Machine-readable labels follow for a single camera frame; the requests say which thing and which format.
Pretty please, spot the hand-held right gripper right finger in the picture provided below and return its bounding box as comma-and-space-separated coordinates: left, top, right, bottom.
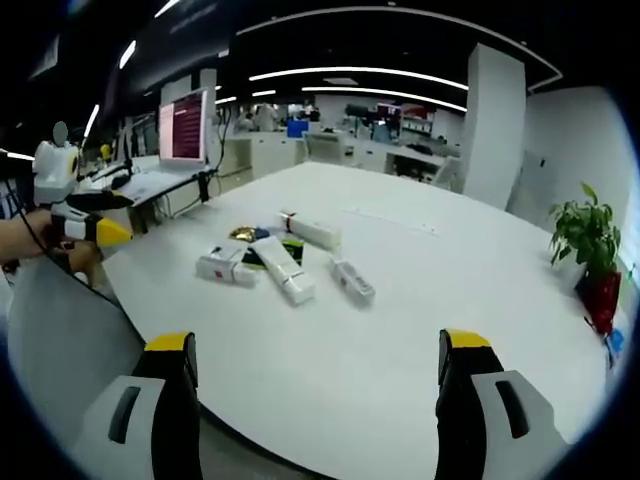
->
433, 328, 569, 480

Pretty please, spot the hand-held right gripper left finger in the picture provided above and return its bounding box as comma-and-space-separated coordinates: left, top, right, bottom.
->
72, 330, 204, 480

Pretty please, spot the white skincare box red mark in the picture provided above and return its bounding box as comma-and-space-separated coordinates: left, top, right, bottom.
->
194, 238, 261, 290

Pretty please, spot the long white box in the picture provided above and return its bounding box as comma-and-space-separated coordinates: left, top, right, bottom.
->
248, 235, 318, 307

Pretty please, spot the dark green skincare packet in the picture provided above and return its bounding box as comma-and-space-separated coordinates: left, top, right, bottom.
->
279, 238, 307, 267

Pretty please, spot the person's left hand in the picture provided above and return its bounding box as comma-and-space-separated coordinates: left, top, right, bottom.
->
0, 208, 104, 286

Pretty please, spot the white side desk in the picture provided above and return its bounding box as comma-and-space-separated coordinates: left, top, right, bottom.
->
79, 154, 221, 209

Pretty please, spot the white table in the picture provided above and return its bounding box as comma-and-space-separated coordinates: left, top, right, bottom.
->
102, 160, 619, 480

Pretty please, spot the computer monitor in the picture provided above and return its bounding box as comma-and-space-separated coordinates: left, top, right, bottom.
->
157, 87, 210, 169

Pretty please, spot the red plant pot wrap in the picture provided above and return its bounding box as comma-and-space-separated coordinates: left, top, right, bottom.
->
574, 271, 624, 336

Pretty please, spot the potted green plant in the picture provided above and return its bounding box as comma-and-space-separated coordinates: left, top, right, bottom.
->
547, 181, 623, 281

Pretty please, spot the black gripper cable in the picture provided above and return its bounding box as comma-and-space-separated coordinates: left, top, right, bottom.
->
2, 174, 54, 261

